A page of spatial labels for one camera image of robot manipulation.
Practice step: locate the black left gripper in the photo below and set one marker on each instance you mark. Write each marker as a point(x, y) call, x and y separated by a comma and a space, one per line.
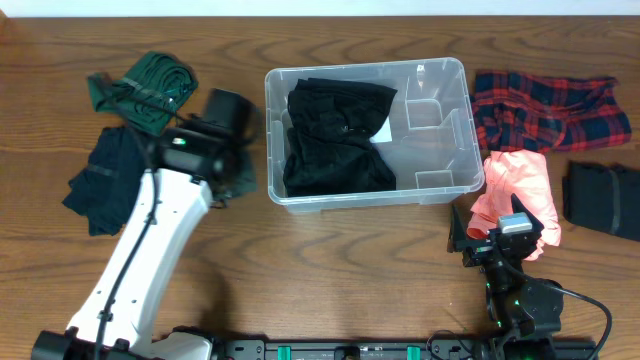
point(240, 160)

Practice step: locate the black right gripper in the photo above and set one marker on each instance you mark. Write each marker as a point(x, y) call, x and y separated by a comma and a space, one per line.
point(479, 251)

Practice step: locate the dark green garment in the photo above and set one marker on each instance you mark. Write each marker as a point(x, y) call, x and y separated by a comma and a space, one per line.
point(148, 95)

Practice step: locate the dark navy garment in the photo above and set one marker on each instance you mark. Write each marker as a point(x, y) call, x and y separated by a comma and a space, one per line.
point(106, 189)

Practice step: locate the large black garment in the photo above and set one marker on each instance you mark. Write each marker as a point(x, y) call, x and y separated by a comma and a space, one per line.
point(330, 139)

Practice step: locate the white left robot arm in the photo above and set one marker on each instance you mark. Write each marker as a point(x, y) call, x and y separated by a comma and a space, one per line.
point(116, 321)

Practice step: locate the pink folded garment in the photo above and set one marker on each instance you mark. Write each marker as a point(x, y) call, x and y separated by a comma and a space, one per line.
point(523, 173)

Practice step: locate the red plaid flannel shirt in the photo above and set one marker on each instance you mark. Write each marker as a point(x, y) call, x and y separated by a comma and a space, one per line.
point(518, 111)

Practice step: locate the black folded garment right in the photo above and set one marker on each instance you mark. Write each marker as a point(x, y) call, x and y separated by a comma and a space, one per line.
point(602, 198)

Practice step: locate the white paper label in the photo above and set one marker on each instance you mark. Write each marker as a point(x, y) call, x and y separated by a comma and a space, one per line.
point(384, 134)

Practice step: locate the clear plastic storage bin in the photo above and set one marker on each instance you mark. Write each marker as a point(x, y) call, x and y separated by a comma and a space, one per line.
point(434, 153)

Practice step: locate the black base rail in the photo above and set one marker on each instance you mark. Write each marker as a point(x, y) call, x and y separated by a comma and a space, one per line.
point(433, 349)

